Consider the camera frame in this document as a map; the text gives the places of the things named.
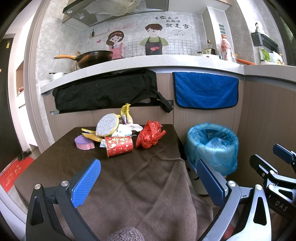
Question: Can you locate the purple pink sponge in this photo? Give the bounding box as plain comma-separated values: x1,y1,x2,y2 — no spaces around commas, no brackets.
74,135,95,150

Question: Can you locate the red crushed drink can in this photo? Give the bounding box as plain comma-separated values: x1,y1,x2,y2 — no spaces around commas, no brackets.
105,136,133,157

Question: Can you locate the yellow snack packet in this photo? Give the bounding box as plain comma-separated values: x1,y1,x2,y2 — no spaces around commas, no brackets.
81,128,104,142

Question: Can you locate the round silver scouring pad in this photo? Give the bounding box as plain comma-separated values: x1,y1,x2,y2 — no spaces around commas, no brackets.
96,113,120,137

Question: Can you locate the white tissue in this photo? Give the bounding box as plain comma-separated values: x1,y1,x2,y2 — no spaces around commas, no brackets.
117,123,143,137

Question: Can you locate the red plastic bag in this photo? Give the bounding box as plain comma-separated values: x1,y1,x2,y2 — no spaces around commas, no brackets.
135,120,167,149

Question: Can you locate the gold snack wrapper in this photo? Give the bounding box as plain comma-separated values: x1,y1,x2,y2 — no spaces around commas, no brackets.
120,103,133,125

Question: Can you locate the blue lined trash bin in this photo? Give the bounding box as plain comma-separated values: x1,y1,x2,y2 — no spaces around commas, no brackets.
185,123,239,196

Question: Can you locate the white kitchen counter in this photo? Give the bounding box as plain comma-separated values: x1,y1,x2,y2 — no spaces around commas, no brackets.
41,55,295,94

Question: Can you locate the red floor mat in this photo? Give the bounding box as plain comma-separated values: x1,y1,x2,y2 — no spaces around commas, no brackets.
0,157,34,193

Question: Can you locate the black refrigerator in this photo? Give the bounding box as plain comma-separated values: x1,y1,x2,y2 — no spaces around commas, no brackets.
0,38,22,170

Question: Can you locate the blue hanging towel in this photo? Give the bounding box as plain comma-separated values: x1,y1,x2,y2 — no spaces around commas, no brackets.
173,72,239,110

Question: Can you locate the orange carrot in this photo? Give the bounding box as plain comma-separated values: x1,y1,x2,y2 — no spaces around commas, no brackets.
236,58,256,65

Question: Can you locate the red white bottle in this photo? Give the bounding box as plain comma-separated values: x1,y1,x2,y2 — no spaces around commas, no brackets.
220,35,235,62

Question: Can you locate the black hanging utensil rack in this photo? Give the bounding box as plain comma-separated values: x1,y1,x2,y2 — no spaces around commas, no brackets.
251,22,279,53

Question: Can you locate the black hanging bag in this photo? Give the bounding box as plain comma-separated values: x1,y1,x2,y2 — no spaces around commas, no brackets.
52,69,173,113

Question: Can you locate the range hood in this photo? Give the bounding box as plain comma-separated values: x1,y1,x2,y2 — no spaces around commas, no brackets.
62,0,169,30

